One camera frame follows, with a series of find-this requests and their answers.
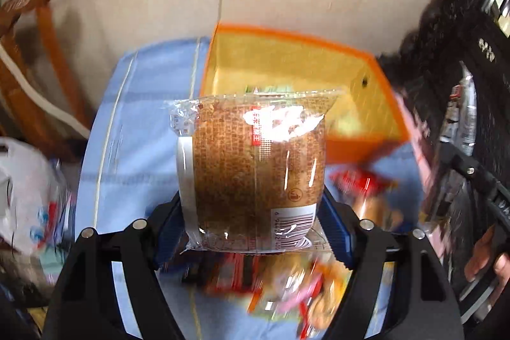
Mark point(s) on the brown cake packet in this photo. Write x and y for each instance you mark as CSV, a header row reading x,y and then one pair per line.
x,y
239,164

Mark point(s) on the person's right hand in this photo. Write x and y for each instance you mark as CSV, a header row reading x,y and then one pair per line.
x,y
484,256

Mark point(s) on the blue striped tablecloth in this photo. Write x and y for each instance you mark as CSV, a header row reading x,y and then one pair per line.
x,y
139,149

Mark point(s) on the dark red snack packet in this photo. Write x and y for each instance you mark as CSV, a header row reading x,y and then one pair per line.
x,y
225,272

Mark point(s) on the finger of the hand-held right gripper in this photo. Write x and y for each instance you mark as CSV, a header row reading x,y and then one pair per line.
x,y
472,170

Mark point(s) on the white plastic bag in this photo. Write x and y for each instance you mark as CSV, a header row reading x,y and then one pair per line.
x,y
28,184

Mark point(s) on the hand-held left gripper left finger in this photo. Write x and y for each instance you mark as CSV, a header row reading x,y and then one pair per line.
x,y
167,230

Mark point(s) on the clear plastic bottle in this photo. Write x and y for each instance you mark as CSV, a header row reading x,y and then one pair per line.
x,y
462,113

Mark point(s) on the dark carved furniture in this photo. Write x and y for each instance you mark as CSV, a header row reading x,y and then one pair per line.
x,y
430,45

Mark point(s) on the pale green box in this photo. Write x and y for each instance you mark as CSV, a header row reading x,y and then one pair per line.
x,y
53,264

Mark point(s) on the brown wooden chair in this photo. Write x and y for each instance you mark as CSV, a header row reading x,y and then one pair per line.
x,y
48,45

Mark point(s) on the brown snack packet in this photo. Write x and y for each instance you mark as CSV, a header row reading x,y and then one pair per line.
x,y
376,212

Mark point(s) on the pink cloth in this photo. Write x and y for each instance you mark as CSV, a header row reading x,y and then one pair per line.
x,y
422,164

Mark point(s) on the orange box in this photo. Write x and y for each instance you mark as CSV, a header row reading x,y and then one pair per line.
x,y
279,57

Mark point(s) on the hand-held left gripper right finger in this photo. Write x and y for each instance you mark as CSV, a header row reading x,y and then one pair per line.
x,y
338,232

